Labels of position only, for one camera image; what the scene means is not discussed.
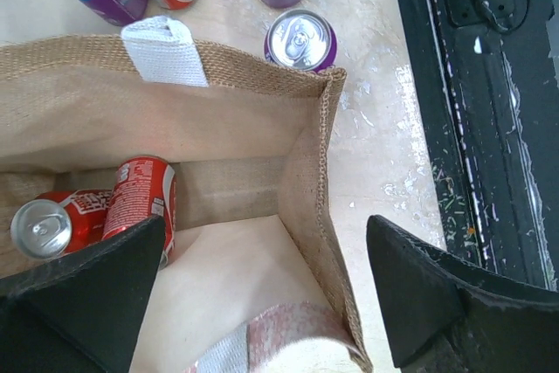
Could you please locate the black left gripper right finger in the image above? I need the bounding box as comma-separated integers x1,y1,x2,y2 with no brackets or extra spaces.
366,215,558,372

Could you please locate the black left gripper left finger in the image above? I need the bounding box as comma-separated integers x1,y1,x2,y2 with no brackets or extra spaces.
1,217,165,372

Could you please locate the brown canvas tote bag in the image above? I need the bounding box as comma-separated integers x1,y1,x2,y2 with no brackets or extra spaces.
1,17,372,372

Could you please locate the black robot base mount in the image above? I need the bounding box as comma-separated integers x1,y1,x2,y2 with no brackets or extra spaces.
398,0,558,291

